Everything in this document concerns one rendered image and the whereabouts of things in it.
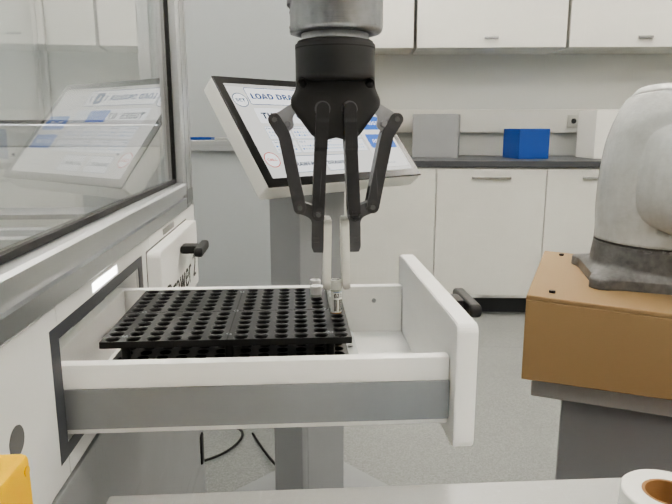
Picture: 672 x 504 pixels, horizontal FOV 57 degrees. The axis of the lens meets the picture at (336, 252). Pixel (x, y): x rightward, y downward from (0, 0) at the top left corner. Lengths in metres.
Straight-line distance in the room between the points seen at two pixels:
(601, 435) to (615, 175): 0.36
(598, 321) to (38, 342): 0.62
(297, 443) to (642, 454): 0.98
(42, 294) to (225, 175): 1.84
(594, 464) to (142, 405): 0.67
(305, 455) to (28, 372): 1.30
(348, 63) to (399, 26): 3.36
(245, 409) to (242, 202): 1.81
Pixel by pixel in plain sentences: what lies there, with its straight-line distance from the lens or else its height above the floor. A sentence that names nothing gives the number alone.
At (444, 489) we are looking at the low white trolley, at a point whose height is 0.76.
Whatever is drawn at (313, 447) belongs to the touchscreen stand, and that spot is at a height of 0.24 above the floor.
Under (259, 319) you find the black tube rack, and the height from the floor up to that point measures 0.90.
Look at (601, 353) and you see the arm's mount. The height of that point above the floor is 0.81.
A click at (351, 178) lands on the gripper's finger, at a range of 0.60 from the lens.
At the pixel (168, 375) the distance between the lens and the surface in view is 0.54.
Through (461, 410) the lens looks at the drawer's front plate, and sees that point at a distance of 0.54.
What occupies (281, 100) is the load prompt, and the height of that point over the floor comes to 1.15.
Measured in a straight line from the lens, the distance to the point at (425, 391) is 0.54.
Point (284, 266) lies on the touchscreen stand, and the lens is 1.59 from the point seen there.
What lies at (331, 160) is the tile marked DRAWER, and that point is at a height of 1.01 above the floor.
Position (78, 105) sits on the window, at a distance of 0.66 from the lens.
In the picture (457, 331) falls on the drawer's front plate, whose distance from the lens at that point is 0.51.
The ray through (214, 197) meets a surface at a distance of 2.34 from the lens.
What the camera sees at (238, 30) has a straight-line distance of 2.32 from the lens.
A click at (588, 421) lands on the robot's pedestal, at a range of 0.97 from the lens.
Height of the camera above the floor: 1.08
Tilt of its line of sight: 11 degrees down
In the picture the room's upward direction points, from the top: straight up
